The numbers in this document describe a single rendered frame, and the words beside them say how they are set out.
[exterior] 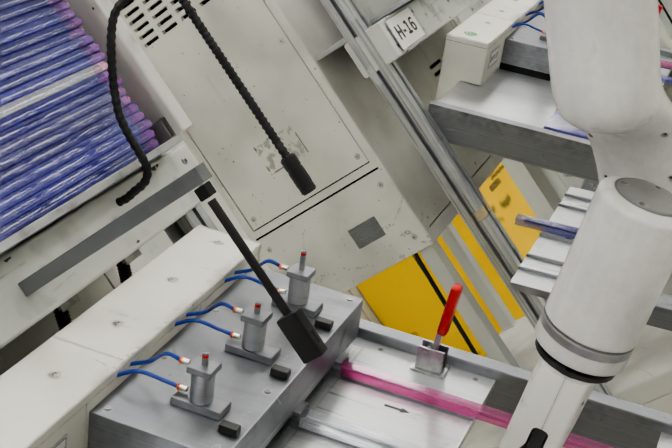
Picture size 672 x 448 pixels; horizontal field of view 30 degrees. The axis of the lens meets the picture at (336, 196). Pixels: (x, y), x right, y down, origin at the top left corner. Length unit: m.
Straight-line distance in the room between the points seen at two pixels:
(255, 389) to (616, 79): 0.45
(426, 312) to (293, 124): 2.30
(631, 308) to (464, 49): 1.28
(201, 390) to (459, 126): 1.09
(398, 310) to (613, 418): 3.16
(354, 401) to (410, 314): 3.19
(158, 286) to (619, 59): 0.55
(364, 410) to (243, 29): 1.08
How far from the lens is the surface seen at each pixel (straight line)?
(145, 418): 1.14
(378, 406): 1.30
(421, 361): 1.37
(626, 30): 1.00
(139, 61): 1.44
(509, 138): 2.11
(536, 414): 1.11
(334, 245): 2.28
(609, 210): 1.03
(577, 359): 1.08
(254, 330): 1.22
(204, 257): 1.37
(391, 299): 4.49
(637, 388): 2.24
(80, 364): 1.17
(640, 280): 1.05
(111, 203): 1.34
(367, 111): 2.25
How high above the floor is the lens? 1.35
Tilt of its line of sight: 5 degrees down
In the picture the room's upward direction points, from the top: 33 degrees counter-clockwise
